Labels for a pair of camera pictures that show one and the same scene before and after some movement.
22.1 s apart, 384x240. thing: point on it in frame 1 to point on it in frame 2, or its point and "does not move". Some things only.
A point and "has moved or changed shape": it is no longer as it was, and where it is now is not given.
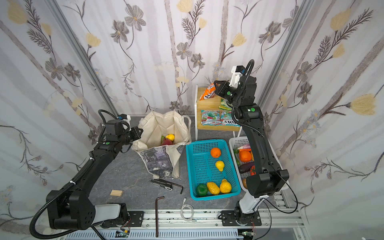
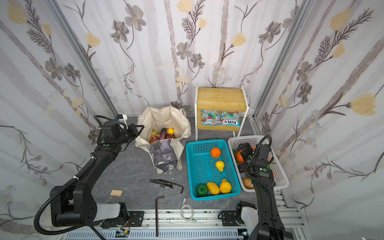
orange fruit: (215, 152) does not move
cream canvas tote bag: (162, 161) has moved or changed shape
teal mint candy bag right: (226, 118) does not move
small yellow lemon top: (171, 136) to (170, 131)
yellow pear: (225, 186) does not move
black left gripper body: (135, 133) does not move
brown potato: (244, 182) does not move
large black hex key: (156, 200) does not move
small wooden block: (116, 192) does not move
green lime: (202, 190) does not move
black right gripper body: (221, 88) to (244, 150)
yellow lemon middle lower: (220, 164) does not move
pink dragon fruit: (164, 141) to (170, 136)
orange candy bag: (209, 92) to (155, 136)
